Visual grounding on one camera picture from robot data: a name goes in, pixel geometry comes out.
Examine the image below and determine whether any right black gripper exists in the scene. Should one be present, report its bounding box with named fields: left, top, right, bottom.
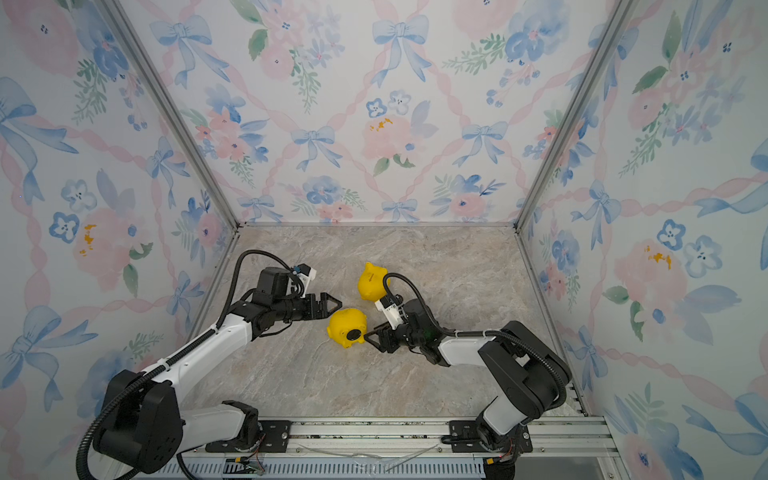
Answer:
left=363, top=317, right=425, bottom=353

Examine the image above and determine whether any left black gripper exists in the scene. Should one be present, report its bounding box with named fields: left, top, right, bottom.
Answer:
left=276, top=290, right=343, bottom=322

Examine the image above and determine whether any yellow piggy bank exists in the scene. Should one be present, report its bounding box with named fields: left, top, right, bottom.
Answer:
left=357, top=262, right=388, bottom=302
left=326, top=308, right=368, bottom=348

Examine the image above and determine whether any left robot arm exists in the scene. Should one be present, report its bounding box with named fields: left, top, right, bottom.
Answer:
left=75, top=264, right=343, bottom=479

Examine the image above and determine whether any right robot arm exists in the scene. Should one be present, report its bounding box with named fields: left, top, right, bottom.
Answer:
left=364, top=296, right=573, bottom=453

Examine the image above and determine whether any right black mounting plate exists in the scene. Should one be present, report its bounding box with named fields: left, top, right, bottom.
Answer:
left=441, top=420, right=533, bottom=455

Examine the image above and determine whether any black mounting plate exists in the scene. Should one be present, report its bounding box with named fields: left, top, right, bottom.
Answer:
left=441, top=420, right=533, bottom=455
left=205, top=420, right=292, bottom=454

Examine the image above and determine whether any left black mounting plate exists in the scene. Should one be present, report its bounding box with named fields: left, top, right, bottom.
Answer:
left=205, top=420, right=292, bottom=454

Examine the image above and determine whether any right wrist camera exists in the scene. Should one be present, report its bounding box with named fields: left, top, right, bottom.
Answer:
left=375, top=296, right=404, bottom=330

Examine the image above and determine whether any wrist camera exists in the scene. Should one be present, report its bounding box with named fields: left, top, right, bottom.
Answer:
left=294, top=263, right=317, bottom=288
left=375, top=296, right=404, bottom=330

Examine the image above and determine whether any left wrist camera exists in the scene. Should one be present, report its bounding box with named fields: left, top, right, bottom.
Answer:
left=294, top=263, right=317, bottom=288

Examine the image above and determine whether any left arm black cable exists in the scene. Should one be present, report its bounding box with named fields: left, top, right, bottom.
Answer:
left=75, top=249, right=304, bottom=480

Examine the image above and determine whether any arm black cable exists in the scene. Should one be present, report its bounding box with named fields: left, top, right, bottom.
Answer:
left=75, top=249, right=304, bottom=480
left=382, top=272, right=568, bottom=409

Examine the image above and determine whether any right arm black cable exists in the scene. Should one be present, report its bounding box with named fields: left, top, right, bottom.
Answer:
left=382, top=272, right=568, bottom=409

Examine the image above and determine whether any left aluminium corner post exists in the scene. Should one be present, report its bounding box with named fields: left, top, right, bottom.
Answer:
left=96, top=1, right=240, bottom=231

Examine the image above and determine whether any aluminium corner post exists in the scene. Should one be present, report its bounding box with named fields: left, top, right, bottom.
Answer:
left=514, top=0, right=636, bottom=236
left=96, top=1, right=240, bottom=231

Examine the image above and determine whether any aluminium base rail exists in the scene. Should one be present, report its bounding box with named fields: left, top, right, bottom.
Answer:
left=152, top=416, right=629, bottom=479

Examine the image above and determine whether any right aluminium corner post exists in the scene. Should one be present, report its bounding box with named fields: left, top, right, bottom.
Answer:
left=514, top=0, right=636, bottom=236

